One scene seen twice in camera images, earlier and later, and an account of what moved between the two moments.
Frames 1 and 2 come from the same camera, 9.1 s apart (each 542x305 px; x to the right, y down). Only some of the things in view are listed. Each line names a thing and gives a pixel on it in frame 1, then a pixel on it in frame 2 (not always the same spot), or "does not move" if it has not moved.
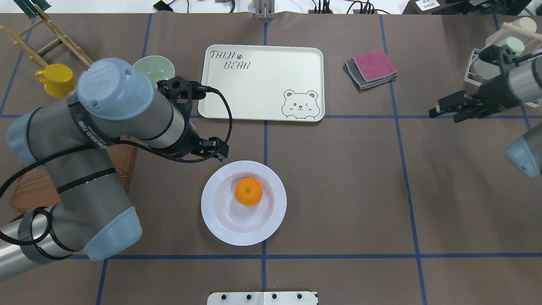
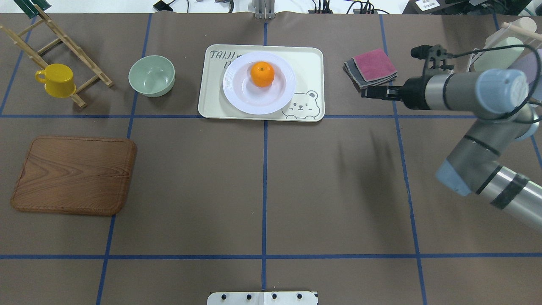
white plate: [239, 224] to [243, 94]
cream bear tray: [264, 82] does not move
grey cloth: [353, 73] does not move
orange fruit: [248, 192] to [262, 74]
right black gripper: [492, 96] to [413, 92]
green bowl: [156, 67] does not move
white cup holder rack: [522, 28] does not move
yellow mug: [58, 79] does not move
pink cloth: [375, 65] does not move
